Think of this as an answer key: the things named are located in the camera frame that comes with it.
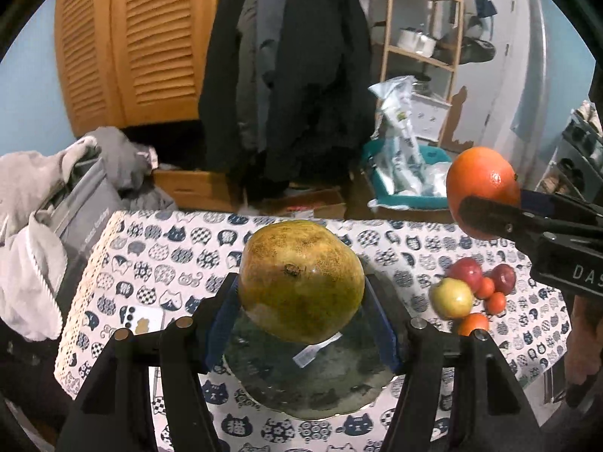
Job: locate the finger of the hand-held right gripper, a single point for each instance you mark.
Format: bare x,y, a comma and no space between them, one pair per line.
499,219
541,202

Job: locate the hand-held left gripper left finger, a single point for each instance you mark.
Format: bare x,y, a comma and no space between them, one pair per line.
221,322

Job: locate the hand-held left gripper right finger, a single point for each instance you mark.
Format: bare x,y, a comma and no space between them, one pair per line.
384,329

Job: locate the large orange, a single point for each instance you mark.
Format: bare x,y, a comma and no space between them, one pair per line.
476,174

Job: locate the red apple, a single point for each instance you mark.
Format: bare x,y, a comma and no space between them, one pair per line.
464,270
503,277

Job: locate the small tangerine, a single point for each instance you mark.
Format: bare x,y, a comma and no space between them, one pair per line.
495,302
473,324
485,287

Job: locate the yellow apple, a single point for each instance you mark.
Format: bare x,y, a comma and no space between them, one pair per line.
452,297

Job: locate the yellow-brown pear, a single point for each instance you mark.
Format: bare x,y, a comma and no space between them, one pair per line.
301,282

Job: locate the clear glass plate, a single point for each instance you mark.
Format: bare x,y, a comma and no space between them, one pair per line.
306,386

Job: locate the person's right hand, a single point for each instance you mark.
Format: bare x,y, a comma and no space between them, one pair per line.
582,348

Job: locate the shoe rack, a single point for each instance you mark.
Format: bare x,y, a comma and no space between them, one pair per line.
579,150

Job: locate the white phone with stickers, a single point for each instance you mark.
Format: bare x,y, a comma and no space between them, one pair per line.
150,320

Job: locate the clear plastic bag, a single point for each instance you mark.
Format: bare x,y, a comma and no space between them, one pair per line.
436,179

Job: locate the cat print tablecloth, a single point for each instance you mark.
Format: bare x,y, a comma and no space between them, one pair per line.
165,268

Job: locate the white door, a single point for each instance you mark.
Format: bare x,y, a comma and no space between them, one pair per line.
490,94

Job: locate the white drawer box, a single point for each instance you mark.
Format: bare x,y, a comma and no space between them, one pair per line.
431,115

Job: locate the printed white plastic bag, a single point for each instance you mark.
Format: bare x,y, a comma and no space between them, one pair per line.
400,132

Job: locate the wooden box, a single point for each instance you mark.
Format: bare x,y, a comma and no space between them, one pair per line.
198,188

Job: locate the black pan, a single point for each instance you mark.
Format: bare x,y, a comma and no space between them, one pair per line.
478,51

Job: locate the dark grey garment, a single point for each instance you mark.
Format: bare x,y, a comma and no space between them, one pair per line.
117,160

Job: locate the white pot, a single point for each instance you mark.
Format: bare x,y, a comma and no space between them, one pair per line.
417,41

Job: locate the light grey hoodie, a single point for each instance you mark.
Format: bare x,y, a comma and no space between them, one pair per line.
28,245

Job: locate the wooden shelf rack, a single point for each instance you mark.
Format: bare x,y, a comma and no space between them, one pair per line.
388,33

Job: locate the black hanging coat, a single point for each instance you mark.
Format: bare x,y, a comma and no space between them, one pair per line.
320,80
221,80

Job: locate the grey hanging jacket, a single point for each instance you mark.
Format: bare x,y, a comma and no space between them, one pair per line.
259,47

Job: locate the wooden louvered cabinet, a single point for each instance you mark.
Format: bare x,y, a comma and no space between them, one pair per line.
141,47

